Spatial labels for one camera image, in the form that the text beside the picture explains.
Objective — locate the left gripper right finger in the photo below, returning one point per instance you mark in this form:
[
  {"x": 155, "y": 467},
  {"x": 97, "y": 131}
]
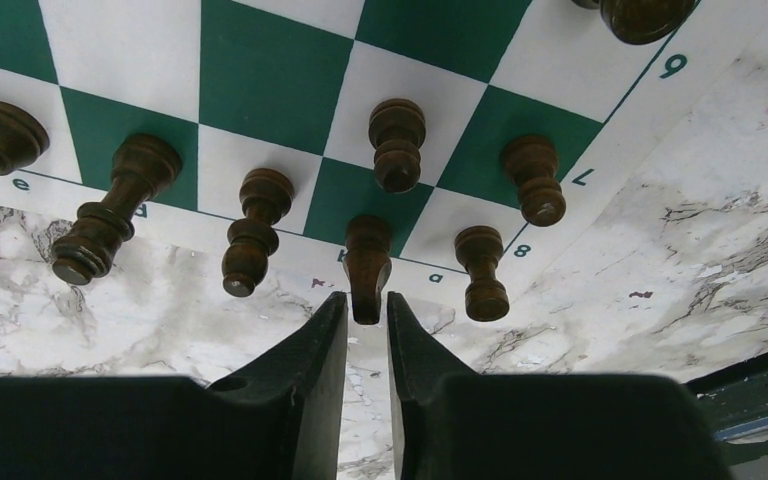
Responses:
[{"x": 452, "y": 422}]

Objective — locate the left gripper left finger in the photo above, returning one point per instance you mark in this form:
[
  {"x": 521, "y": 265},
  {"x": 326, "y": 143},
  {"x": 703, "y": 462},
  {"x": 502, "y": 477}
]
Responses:
[{"x": 278, "y": 417}]

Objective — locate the green white chess board mat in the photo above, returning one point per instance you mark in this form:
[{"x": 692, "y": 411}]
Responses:
[{"x": 234, "y": 86}]

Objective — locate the dark knight chess piece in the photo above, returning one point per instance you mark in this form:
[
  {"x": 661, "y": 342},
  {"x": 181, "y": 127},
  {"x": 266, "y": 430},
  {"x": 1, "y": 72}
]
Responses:
[{"x": 367, "y": 264}]

